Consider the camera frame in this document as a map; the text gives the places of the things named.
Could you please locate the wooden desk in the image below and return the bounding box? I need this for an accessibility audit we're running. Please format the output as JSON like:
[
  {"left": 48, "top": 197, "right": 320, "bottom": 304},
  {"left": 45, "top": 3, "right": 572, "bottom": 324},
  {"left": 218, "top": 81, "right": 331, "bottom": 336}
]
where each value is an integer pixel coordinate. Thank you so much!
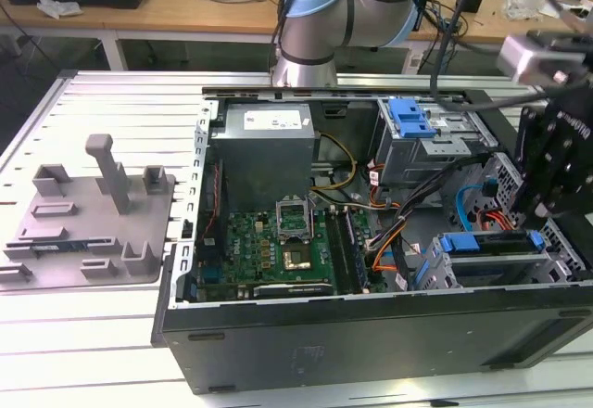
[{"left": 0, "top": 0, "right": 593, "bottom": 73}]

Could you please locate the yellow and black wire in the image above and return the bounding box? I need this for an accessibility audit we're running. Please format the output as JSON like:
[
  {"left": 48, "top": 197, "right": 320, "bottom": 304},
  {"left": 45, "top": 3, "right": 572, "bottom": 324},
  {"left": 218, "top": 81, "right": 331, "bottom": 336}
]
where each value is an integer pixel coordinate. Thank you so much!
[{"left": 309, "top": 133, "right": 359, "bottom": 192}]

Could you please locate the black case fan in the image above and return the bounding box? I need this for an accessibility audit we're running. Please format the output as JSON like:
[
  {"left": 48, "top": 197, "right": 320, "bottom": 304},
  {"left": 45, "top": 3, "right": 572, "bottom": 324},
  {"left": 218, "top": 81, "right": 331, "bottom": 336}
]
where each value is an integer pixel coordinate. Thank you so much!
[{"left": 196, "top": 157, "right": 228, "bottom": 261}]

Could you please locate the green motherboard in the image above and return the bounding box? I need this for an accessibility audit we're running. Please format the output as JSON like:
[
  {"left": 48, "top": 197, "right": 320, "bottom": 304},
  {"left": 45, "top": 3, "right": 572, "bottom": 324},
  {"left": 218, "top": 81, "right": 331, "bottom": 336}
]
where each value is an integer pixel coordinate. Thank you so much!
[{"left": 194, "top": 206, "right": 388, "bottom": 300}]

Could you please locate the blue drive latch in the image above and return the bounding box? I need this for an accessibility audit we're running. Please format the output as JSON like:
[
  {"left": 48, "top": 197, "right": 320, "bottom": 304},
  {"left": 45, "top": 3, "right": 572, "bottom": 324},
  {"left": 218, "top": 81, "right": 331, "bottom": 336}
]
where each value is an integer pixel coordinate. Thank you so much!
[{"left": 388, "top": 97, "right": 436, "bottom": 139}]

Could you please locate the grey power supply unit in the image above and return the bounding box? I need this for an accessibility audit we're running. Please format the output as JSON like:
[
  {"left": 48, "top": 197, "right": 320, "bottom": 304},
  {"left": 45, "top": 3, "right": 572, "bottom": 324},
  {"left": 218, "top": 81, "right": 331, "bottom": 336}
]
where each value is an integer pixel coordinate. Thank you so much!
[{"left": 210, "top": 103, "right": 322, "bottom": 210}]

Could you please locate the black RAM slot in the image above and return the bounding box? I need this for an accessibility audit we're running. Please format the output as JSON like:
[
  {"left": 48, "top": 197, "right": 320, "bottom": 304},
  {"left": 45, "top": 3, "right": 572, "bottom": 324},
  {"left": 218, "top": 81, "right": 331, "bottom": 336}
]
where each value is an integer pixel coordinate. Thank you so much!
[{"left": 323, "top": 208, "right": 348, "bottom": 294}]

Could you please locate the metal socket cover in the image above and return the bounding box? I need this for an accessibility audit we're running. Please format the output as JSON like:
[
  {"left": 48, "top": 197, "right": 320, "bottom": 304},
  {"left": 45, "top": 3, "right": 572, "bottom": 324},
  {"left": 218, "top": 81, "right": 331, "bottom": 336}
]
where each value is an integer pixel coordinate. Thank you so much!
[{"left": 275, "top": 193, "right": 311, "bottom": 242}]

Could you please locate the grey parts rack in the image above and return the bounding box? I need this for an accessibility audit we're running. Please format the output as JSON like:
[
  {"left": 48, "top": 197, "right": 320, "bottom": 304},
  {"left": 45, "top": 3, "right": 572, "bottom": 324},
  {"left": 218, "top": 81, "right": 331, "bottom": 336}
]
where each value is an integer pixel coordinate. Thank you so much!
[{"left": 0, "top": 133, "right": 180, "bottom": 292}]

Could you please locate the clear plastic bag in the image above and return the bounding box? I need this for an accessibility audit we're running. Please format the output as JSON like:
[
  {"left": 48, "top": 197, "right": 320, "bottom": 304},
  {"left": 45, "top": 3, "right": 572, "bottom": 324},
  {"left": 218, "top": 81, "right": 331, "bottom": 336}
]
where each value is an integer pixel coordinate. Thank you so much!
[{"left": 504, "top": 0, "right": 557, "bottom": 22}]

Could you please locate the green RAM stick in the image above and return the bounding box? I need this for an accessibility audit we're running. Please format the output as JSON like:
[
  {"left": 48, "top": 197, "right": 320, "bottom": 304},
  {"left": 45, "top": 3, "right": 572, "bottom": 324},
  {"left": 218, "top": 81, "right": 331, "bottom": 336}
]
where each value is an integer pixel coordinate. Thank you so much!
[
  {"left": 342, "top": 208, "right": 372, "bottom": 293},
  {"left": 32, "top": 242, "right": 88, "bottom": 252}
]

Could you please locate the grey metal drive cage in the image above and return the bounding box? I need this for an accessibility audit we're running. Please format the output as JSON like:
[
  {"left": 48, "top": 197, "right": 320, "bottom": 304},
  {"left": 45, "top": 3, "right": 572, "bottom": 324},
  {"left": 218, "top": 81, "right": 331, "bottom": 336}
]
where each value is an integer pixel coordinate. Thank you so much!
[{"left": 372, "top": 96, "right": 495, "bottom": 189}]

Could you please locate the grey metal disk bay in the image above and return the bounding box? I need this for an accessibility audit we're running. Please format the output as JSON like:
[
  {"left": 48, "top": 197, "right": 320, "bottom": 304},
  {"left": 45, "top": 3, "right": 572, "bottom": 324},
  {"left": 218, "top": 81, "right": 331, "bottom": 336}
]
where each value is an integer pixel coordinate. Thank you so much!
[{"left": 411, "top": 234, "right": 580, "bottom": 291}]

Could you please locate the multicoloured power wire bundle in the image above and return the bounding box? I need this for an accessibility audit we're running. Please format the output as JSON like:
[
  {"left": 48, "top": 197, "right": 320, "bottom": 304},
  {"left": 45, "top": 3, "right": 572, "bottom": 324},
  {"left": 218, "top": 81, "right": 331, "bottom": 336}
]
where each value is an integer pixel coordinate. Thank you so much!
[{"left": 364, "top": 201, "right": 405, "bottom": 251}]

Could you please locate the black graphics card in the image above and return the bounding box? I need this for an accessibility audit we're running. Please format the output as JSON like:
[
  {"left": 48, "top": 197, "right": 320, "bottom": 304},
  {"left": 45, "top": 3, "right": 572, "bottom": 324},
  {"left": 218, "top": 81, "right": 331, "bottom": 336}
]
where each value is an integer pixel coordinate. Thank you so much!
[{"left": 252, "top": 281, "right": 334, "bottom": 299}]

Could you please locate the CPU socket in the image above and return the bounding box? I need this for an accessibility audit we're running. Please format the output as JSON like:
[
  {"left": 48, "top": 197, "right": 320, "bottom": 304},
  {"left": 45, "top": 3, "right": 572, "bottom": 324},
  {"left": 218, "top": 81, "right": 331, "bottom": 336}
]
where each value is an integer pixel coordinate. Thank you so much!
[{"left": 282, "top": 249, "right": 314, "bottom": 273}]

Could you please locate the orange looped wire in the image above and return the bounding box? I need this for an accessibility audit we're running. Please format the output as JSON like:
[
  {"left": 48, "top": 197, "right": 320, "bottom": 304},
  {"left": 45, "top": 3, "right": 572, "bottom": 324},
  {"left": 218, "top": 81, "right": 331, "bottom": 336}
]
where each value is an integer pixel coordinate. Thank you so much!
[{"left": 370, "top": 236, "right": 397, "bottom": 274}]

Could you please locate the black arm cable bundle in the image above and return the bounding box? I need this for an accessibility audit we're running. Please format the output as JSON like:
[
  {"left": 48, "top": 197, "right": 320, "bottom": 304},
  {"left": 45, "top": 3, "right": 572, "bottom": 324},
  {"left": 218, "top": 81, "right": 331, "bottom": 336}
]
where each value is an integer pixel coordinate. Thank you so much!
[{"left": 271, "top": 0, "right": 307, "bottom": 73}]

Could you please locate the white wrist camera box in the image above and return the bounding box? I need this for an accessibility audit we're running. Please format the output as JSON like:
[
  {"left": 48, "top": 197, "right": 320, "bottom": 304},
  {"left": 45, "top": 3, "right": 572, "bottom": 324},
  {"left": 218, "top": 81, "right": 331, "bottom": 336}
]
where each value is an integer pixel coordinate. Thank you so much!
[{"left": 498, "top": 30, "right": 589, "bottom": 87}]

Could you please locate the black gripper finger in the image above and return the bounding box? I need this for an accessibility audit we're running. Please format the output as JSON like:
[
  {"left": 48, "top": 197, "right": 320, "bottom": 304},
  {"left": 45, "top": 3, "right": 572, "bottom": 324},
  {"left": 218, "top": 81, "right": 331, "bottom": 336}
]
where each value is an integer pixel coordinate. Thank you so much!
[
  {"left": 532, "top": 157, "right": 564, "bottom": 220},
  {"left": 514, "top": 104, "right": 557, "bottom": 214}
]

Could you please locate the black camera cable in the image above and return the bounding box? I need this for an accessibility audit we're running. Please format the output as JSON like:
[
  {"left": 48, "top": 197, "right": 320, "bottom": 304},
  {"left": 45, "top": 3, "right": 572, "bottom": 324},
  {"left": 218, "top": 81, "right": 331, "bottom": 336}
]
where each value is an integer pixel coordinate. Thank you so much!
[{"left": 428, "top": 0, "right": 481, "bottom": 103}]

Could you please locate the black open PC case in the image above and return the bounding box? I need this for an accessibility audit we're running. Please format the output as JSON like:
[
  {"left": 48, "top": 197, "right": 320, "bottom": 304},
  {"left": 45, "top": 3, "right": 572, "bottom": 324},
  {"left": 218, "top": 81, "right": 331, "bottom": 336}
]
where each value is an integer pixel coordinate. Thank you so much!
[{"left": 151, "top": 83, "right": 593, "bottom": 395}]

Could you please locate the crumpled white paper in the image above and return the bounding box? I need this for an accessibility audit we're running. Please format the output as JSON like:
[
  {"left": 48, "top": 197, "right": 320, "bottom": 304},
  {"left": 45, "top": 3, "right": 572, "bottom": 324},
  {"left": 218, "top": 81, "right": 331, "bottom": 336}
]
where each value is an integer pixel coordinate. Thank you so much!
[{"left": 36, "top": 0, "right": 83, "bottom": 19}]

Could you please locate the blue wire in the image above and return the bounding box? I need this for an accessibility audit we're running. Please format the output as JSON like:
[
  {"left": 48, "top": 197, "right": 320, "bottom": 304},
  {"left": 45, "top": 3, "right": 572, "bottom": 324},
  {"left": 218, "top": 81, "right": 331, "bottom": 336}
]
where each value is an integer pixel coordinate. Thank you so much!
[{"left": 453, "top": 178, "right": 499, "bottom": 232}]

